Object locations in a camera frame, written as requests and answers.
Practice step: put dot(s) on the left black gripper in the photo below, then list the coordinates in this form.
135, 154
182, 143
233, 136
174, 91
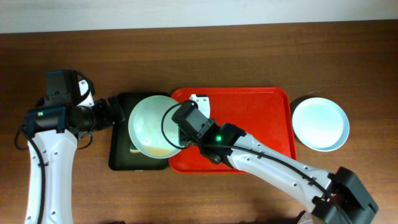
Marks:
106, 112

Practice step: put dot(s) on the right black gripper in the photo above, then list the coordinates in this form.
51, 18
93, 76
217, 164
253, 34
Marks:
182, 137

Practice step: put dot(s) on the mint green plate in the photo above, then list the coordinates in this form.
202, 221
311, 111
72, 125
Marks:
151, 128

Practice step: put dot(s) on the green yellow sponge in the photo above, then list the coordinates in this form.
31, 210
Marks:
133, 149

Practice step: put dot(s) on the light blue plate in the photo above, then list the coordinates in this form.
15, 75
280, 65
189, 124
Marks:
319, 119

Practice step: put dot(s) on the white plate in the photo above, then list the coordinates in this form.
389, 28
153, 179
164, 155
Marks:
327, 146

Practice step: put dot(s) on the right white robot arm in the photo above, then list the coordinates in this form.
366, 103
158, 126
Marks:
338, 197

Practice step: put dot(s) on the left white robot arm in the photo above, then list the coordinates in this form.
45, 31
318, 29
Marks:
52, 129

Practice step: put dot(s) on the dark green tray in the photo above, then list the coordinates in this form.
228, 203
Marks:
120, 156

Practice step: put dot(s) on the red tray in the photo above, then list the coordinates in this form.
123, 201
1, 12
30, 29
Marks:
263, 112

